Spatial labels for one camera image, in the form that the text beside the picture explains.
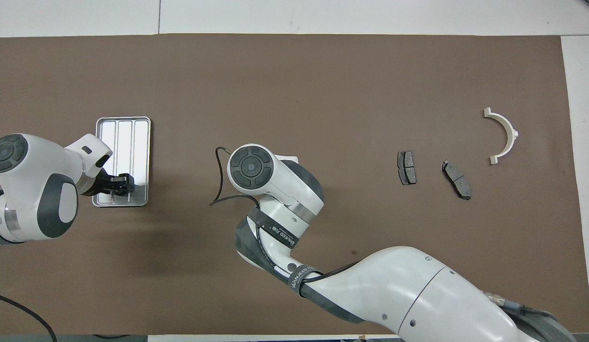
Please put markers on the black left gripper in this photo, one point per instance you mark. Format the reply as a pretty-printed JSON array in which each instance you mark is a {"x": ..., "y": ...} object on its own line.
[{"x": 96, "y": 183}]

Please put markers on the silver metal tray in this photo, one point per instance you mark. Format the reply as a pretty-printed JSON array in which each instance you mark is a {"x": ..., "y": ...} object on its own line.
[{"x": 128, "y": 142}]

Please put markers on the curved dark brake pad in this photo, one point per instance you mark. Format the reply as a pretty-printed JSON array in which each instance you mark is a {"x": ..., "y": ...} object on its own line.
[{"x": 457, "y": 179}]

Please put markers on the white curved plastic bracket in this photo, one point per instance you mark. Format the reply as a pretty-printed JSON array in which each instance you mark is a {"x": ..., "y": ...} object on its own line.
[{"x": 507, "y": 128}]

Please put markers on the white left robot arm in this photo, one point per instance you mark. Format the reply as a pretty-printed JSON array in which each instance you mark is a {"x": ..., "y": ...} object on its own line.
[{"x": 33, "y": 190}]

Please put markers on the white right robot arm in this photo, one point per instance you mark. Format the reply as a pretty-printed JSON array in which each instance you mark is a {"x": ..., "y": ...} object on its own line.
[{"x": 394, "y": 289}]

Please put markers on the rectangular dark brake pad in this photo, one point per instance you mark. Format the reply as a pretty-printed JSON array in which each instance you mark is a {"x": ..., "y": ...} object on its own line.
[{"x": 407, "y": 167}]

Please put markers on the brown table mat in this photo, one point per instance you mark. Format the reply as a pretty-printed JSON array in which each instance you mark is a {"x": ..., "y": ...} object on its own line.
[{"x": 346, "y": 95}]

